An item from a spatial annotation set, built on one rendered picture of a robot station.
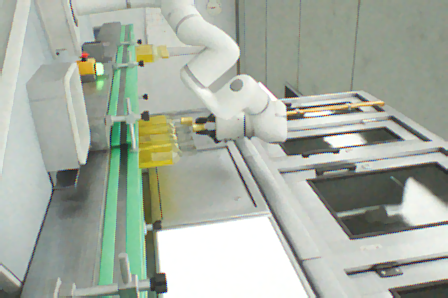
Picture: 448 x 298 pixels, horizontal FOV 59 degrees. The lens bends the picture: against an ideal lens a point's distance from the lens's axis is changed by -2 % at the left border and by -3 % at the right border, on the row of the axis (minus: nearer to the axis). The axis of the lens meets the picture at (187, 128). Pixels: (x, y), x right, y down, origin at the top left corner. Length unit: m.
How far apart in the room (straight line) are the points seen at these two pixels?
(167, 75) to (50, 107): 6.45
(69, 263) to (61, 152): 0.29
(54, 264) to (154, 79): 6.65
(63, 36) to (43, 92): 0.30
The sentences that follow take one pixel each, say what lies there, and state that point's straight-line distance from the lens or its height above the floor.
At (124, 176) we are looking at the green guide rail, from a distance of 1.08.
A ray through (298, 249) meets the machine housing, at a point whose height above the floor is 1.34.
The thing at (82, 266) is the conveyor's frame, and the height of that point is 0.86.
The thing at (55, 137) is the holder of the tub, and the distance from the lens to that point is 0.97.
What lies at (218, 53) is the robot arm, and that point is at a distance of 1.05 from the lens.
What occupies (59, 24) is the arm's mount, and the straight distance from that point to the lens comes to 1.17.
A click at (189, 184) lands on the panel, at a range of 1.32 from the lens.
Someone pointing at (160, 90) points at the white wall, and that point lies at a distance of 7.42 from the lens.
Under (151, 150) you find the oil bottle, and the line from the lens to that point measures 1.22.
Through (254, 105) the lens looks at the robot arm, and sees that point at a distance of 1.12.
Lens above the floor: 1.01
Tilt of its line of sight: 5 degrees up
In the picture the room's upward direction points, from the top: 83 degrees clockwise
